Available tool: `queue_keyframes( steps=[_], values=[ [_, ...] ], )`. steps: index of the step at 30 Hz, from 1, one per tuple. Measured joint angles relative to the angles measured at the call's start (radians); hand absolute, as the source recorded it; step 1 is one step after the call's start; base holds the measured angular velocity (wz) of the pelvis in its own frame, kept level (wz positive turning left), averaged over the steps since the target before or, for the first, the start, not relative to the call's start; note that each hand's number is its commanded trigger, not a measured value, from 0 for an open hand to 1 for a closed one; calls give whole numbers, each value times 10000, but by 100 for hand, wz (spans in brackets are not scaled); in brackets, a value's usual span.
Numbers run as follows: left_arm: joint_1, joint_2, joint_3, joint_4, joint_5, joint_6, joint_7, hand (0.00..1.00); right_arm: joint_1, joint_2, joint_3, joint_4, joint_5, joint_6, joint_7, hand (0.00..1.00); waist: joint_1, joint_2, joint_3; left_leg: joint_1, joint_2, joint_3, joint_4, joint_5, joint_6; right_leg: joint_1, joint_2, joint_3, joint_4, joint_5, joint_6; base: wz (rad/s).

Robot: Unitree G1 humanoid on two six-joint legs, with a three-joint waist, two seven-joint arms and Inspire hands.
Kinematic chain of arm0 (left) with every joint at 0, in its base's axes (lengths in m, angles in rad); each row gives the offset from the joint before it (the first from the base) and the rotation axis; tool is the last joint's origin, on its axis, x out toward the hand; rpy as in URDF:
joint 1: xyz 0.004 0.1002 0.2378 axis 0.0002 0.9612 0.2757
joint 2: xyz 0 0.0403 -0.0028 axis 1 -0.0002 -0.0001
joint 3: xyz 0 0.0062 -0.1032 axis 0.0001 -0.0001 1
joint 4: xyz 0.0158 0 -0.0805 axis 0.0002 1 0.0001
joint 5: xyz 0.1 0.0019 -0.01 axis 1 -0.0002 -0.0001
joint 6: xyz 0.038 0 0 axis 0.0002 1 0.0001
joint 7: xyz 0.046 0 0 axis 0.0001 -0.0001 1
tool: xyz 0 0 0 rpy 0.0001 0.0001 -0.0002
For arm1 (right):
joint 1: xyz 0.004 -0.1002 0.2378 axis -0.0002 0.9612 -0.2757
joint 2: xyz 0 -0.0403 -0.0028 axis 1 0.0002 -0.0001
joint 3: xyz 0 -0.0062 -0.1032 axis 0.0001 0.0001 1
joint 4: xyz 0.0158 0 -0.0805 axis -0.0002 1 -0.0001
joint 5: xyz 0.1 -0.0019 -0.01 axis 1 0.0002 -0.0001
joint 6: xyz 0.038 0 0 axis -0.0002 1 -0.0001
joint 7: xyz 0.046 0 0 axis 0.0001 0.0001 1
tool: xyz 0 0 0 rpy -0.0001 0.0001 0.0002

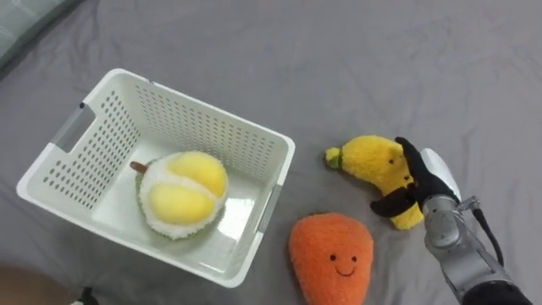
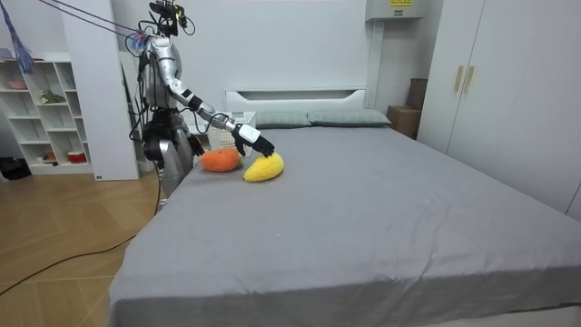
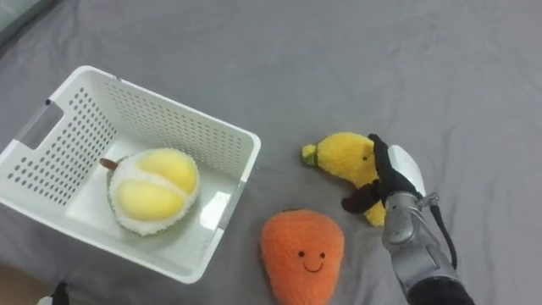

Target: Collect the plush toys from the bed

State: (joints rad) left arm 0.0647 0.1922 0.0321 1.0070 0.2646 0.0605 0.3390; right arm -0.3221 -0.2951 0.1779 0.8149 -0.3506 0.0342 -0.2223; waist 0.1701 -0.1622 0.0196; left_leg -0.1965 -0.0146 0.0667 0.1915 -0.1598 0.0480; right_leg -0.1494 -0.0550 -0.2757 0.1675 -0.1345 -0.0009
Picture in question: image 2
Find green plant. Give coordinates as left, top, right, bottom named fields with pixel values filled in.
left=39, top=89, right=67, bottom=104

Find grey bed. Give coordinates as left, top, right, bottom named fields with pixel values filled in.
left=107, top=88, right=581, bottom=327

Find dark brown cardboard box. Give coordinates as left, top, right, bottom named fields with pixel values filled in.
left=406, top=77, right=428, bottom=111

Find black bag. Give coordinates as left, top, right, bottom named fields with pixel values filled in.
left=0, top=156, right=32, bottom=182

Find white shelf unit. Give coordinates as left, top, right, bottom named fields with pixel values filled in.
left=0, top=52, right=94, bottom=176

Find tall white cabinet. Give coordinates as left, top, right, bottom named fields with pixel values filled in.
left=61, top=0, right=140, bottom=182

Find robot body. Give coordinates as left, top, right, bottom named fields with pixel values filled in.
left=124, top=0, right=197, bottom=163

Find white perforated plastic basket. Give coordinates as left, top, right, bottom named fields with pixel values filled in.
left=199, top=111, right=258, bottom=158

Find white wardrobe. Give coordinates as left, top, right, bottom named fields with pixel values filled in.
left=416, top=0, right=581, bottom=214

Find white wall-mounted unit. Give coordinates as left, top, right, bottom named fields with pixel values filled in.
left=365, top=0, right=426, bottom=23

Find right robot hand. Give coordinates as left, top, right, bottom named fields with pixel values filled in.
left=231, top=123, right=276, bottom=159

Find cable bundle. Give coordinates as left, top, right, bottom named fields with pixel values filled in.
left=0, top=0, right=151, bottom=76

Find black floor cable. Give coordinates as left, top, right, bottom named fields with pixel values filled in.
left=0, top=163, right=163, bottom=297

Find orange fruit soft toy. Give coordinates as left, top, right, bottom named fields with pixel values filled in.
left=200, top=146, right=243, bottom=173

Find green plaid pillow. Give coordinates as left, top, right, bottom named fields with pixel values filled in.
left=253, top=111, right=313, bottom=130
left=307, top=108, right=391, bottom=127

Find yellow fruit soft toy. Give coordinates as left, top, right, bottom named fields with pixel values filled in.
left=242, top=152, right=285, bottom=183

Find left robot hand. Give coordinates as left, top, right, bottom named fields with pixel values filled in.
left=188, top=134, right=206, bottom=158

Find robot legs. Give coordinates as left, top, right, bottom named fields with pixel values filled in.
left=144, top=129, right=194, bottom=199

